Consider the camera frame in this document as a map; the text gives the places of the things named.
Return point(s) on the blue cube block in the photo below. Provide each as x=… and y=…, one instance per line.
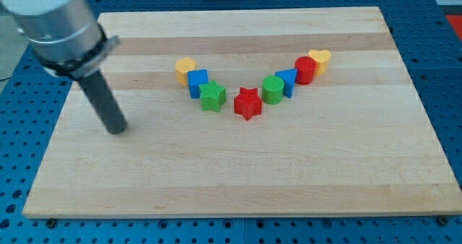
x=195, y=79

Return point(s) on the green cylinder block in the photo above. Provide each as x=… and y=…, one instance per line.
x=272, y=89

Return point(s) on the green star block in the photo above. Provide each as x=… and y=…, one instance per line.
x=212, y=96

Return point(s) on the red cylinder block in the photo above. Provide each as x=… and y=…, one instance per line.
x=305, y=67

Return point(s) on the red star block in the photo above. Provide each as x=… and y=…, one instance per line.
x=248, y=103

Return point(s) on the yellow heart block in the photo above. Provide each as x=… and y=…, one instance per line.
x=322, y=58

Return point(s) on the light wooden board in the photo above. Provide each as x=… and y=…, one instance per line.
x=355, y=142

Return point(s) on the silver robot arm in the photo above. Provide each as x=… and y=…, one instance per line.
x=64, y=34

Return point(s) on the yellow hexagon block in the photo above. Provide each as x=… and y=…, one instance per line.
x=182, y=67

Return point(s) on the dark grey pointer rod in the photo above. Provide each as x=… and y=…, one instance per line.
x=101, y=98

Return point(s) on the blue triangle block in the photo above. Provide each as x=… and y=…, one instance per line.
x=289, y=77

